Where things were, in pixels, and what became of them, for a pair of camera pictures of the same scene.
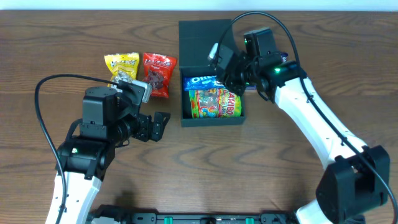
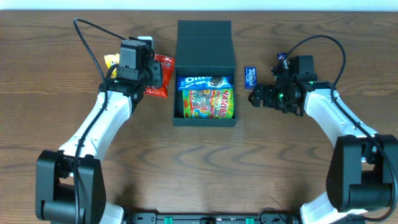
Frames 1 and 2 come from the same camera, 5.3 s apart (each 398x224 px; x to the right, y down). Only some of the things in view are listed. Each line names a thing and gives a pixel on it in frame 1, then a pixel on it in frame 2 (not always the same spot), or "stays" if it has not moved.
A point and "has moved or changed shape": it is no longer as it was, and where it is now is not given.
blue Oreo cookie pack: x=203 y=83 has moved or changed shape
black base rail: x=109 y=214 stays
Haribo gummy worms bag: x=214 y=103 has moved or changed shape
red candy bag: x=156 y=71 stays
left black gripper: x=144 y=127 to x=156 y=73
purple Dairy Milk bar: x=284 y=56 stays
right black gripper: x=232 y=72 to x=267 y=96
